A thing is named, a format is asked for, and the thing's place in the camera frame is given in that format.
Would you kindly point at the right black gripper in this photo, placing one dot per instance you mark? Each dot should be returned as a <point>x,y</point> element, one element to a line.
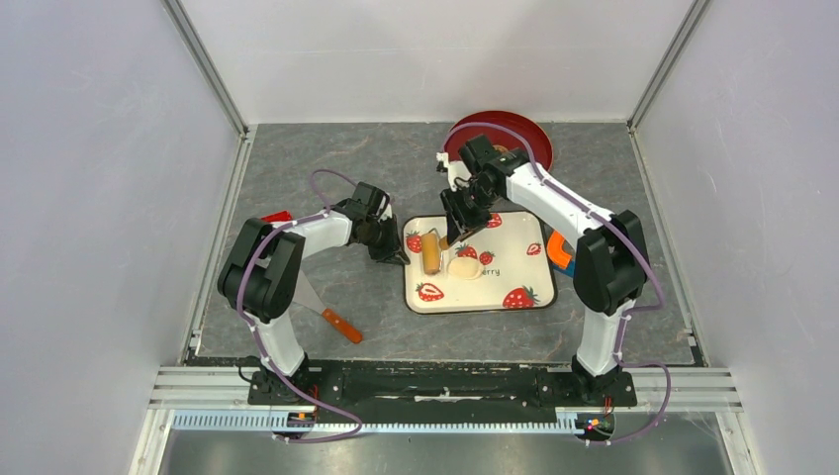
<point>473,225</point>

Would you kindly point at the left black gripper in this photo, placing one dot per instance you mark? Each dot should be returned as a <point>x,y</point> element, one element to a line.
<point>392,253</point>

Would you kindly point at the wooden dough roller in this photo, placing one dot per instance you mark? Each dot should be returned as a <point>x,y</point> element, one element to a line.
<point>433,246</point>

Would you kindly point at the white dough piece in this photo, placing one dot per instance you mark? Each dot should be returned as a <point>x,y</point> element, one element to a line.
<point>465,268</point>

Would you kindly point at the white strawberry tray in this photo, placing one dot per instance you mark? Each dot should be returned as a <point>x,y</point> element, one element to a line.
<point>517,274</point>

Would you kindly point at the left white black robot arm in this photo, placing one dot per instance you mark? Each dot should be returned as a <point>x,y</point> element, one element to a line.
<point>261,274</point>

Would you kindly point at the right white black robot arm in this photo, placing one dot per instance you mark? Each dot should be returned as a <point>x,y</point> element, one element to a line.
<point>611,262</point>

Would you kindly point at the orange curved toy track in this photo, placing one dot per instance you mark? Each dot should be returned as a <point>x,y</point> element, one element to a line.
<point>556,251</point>

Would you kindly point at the blue toy brick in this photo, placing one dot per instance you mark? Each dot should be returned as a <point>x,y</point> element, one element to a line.
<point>569,269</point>

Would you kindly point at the red toy brick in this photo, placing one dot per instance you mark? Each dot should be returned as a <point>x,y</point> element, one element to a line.
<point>278,217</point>

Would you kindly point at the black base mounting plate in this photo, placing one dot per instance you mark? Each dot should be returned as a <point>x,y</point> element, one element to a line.
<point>382,392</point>

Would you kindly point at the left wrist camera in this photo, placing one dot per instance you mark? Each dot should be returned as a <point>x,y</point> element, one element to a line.
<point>367,202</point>

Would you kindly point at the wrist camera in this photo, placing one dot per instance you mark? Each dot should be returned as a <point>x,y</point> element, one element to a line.
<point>477,158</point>
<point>367,202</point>

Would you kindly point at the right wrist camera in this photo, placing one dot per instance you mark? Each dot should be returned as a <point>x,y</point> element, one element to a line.
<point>477,158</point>

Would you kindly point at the metal scraper orange handle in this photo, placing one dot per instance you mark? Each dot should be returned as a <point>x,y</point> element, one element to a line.
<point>306,296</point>

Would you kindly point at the aluminium frame rail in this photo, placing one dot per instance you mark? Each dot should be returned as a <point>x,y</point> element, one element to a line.
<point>216,398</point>

